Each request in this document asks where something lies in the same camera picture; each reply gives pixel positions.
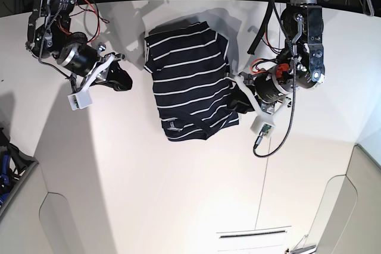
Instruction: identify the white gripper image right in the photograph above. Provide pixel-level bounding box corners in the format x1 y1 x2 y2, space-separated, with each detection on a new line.
226 75 293 118

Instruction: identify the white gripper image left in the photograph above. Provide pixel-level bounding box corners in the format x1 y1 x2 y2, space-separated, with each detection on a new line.
71 52 133 93

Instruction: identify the navy white striped T-shirt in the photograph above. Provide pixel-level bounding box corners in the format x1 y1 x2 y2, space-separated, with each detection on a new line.
144 22 239 142

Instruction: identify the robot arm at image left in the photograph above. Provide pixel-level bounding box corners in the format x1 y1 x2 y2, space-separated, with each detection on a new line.
26 0 133 93

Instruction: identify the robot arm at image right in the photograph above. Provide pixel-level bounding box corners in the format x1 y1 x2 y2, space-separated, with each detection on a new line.
227 0 325 114

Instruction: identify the grey bin with blue items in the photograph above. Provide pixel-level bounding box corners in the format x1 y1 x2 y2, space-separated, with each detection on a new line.
1 127 38 217

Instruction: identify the small metal stand bottom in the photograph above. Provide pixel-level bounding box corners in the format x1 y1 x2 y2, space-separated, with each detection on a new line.
284 234 317 254

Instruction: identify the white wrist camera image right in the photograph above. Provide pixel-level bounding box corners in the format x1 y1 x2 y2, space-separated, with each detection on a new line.
251 115 275 137

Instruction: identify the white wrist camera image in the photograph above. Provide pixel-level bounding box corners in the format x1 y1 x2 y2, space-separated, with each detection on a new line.
251 115 275 137
68 90 92 111

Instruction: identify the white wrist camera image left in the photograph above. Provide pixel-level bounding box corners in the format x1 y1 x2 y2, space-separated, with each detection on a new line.
68 90 92 111

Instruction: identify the black camera cable image right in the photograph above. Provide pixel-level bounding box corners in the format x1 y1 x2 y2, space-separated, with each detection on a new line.
252 0 296 158

